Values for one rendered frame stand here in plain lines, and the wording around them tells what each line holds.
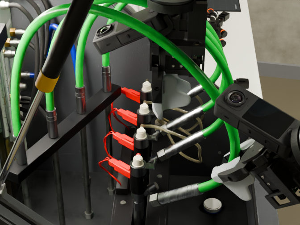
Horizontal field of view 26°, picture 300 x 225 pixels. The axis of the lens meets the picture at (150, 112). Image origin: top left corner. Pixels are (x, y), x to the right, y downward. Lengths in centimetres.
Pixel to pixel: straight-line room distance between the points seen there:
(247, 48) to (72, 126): 67
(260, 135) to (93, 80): 65
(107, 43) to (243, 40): 85
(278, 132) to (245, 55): 92
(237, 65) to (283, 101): 173
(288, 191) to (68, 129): 51
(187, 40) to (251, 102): 18
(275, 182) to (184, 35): 26
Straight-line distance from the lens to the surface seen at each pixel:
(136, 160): 109
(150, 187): 113
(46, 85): 65
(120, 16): 87
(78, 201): 146
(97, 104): 127
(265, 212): 126
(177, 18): 95
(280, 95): 341
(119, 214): 120
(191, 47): 94
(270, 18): 343
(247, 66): 165
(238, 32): 181
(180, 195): 99
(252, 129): 80
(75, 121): 123
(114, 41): 96
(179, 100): 100
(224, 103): 81
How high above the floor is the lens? 179
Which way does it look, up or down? 34 degrees down
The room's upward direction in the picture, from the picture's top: straight up
